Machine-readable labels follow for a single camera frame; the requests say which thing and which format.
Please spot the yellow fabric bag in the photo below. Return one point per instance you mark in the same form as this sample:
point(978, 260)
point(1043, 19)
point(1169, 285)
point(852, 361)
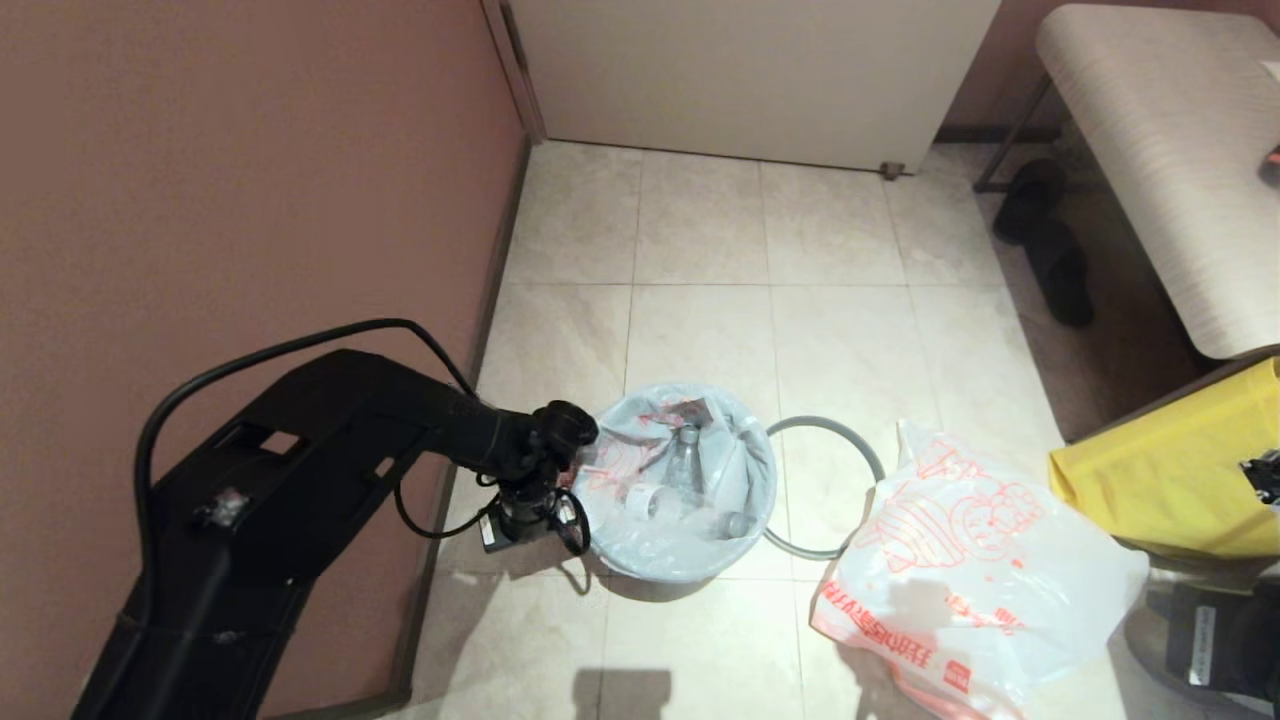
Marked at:
point(1160, 480)

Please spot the beige wood-grain bench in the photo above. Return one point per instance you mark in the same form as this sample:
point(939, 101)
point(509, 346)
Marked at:
point(1170, 180)

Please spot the used white red-print trash bag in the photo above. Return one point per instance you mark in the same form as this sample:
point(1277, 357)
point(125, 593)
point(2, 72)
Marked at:
point(620, 540)

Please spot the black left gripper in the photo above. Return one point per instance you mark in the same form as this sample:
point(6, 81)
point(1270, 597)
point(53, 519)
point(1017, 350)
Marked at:
point(560, 430)

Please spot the clear plastic bottle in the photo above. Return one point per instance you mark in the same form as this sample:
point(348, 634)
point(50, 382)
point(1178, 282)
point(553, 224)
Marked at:
point(648, 497)
point(686, 465)

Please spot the black slipper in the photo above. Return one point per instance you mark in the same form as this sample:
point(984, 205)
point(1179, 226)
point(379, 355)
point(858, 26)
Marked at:
point(1060, 275)
point(1028, 195)

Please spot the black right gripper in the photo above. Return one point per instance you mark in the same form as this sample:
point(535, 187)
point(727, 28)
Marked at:
point(1240, 640)

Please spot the grey round cushion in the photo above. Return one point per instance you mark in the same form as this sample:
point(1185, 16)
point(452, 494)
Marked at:
point(1145, 650)

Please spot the white paper sheet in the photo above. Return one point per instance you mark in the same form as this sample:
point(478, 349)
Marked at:
point(1272, 72)

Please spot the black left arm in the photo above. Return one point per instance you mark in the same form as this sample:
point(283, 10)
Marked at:
point(320, 460)

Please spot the grey metal bench leg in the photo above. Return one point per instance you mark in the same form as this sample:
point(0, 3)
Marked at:
point(1012, 134)

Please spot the white door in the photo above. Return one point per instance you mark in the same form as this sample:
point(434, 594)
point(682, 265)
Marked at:
point(750, 80)

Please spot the beige door frame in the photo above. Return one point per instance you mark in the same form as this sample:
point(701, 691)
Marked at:
point(515, 70)

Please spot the small metal door stop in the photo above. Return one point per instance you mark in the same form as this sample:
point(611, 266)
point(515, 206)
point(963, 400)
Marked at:
point(890, 169)

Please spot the red and black object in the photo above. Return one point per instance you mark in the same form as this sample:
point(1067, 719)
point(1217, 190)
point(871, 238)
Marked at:
point(1272, 165)

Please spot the new white red-print plastic bag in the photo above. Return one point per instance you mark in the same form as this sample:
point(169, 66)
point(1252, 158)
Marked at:
point(980, 600)

